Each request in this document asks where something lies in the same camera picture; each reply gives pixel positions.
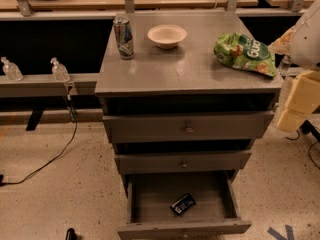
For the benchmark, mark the grey metal rail shelf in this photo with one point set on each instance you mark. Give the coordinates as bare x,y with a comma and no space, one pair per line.
46,86

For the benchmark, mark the grey open bottom drawer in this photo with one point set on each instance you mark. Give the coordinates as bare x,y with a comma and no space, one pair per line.
151,218

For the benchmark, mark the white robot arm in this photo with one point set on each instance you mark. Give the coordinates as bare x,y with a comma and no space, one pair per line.
302,44

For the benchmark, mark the black object floor bottom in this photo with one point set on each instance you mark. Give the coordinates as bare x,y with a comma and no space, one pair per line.
70,234

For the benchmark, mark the clear water bottle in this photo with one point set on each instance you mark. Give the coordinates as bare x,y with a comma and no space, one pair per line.
284,64

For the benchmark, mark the white paper bowl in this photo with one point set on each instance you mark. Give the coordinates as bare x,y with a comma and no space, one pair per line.
167,36

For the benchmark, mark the grey wooden drawer cabinet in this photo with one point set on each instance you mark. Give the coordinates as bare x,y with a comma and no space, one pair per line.
185,79

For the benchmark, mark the tall drink can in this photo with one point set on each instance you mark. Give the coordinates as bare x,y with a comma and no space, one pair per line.
124,37

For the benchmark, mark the clear pump bottle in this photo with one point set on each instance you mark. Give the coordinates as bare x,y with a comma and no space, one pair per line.
59,71
11,70

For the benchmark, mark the green snack bag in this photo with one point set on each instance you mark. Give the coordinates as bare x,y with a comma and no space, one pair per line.
241,52

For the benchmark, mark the grey top drawer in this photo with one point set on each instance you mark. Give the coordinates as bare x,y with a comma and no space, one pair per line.
187,126

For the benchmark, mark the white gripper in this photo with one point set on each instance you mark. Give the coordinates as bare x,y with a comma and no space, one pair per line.
307,40

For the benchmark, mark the grey middle drawer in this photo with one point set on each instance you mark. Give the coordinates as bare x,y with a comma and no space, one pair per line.
181,162

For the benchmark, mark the dark blue rxbar wrapper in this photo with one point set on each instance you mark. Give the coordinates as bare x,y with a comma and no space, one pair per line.
183,204

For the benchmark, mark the clear pump bottle far left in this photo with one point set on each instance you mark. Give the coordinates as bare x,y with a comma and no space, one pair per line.
11,70

